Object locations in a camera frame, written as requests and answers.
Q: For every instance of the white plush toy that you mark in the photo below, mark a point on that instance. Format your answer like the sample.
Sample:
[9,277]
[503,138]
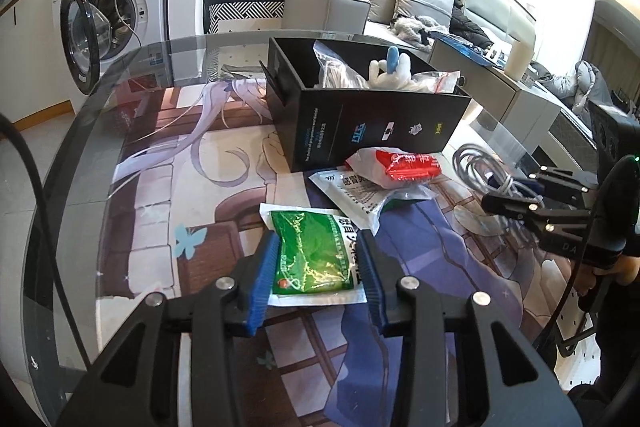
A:
[393,73]

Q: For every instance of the clear zip bag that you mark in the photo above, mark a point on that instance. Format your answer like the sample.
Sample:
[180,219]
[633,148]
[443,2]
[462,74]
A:
[334,73]

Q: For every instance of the green snack packet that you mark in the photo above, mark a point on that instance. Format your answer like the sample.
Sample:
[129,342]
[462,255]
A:
[317,252]

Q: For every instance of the white printed packet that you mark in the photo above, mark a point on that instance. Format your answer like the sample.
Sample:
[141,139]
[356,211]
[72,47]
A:
[362,200]

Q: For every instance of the grey fluffy cloth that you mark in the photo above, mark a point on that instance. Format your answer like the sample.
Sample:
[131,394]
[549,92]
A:
[417,29]

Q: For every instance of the right hand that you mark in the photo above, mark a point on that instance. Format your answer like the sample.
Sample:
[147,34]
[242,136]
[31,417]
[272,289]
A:
[590,280]

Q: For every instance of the black jacket on sofa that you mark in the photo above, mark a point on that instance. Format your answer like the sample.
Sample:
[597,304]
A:
[461,26]

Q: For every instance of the black cardboard box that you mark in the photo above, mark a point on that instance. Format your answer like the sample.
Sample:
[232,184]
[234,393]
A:
[320,128]

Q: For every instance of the blue mat on cabinet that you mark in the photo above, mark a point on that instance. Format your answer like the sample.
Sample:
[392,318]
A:
[468,49]

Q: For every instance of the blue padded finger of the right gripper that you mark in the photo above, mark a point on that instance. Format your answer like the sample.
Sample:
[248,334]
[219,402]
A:
[557,182]
[516,208]

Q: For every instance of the black patterned chair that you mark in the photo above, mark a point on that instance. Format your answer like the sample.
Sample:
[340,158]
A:
[221,16]

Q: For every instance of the white washing machine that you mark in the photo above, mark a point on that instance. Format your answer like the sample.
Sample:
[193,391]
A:
[133,24]

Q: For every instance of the grey sofa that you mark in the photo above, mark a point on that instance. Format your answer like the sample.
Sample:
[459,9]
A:
[481,22]

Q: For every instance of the beige side cabinet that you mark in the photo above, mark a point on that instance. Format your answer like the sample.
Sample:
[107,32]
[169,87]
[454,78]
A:
[526,112]

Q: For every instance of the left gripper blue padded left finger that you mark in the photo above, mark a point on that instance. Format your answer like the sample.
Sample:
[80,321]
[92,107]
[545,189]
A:
[259,280]

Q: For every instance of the red and white packet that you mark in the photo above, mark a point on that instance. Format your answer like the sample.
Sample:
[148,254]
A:
[389,167]

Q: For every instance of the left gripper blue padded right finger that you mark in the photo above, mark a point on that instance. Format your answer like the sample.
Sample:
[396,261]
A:
[370,261]

